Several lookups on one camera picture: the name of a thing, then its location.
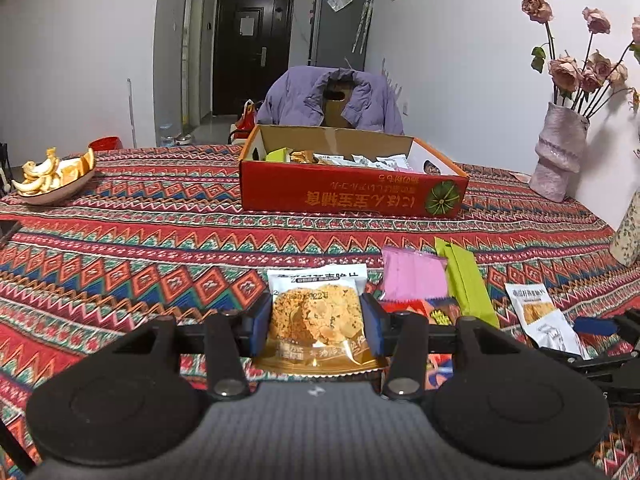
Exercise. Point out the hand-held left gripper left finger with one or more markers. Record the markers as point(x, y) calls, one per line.
point(262, 325)

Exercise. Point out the black door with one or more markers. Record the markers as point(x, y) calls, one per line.
point(245, 70)

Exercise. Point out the red basin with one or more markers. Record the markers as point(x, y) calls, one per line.
point(106, 143)

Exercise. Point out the brown chair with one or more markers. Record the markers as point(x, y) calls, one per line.
point(336, 110)

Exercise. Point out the red snack packet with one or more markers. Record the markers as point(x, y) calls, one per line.
point(442, 315)

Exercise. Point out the oat crisp snack packet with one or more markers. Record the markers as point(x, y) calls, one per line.
point(317, 315)
point(540, 312)

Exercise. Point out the metal bowl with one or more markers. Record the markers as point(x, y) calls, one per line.
point(184, 139)

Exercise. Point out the brown plate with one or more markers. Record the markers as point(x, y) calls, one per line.
point(55, 192)

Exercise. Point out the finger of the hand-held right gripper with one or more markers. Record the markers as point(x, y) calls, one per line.
point(597, 326)
point(622, 377)

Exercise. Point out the white umbrella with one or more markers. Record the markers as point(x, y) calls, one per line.
point(362, 25)

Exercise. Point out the white pole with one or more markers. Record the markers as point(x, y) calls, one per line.
point(131, 115)

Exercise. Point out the orange peels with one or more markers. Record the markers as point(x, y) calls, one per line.
point(50, 172)

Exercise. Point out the red cardboard box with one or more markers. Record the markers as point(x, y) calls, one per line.
point(350, 192)

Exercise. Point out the dried pink rose bouquet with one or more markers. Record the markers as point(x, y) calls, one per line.
point(570, 72)

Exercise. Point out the black smartphone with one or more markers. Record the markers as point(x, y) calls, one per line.
point(9, 232)

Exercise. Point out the red bag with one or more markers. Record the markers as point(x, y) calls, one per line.
point(246, 117)

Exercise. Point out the purple jacket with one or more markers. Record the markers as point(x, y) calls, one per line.
point(300, 100)

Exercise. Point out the red patterned tablecloth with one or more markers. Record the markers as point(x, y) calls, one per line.
point(150, 270)

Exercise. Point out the white door notice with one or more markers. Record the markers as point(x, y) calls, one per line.
point(245, 26)

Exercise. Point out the pale pink vase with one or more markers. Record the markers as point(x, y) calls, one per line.
point(557, 155)

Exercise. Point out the grey refrigerator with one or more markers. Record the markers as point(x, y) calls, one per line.
point(330, 35)

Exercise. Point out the pink snack packet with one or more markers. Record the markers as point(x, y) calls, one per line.
point(415, 275)

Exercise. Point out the black chair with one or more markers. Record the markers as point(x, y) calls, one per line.
point(4, 165)

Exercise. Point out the clear plastic pouch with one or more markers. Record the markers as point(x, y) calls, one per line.
point(340, 1)

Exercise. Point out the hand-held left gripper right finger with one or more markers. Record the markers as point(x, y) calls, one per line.
point(372, 325)

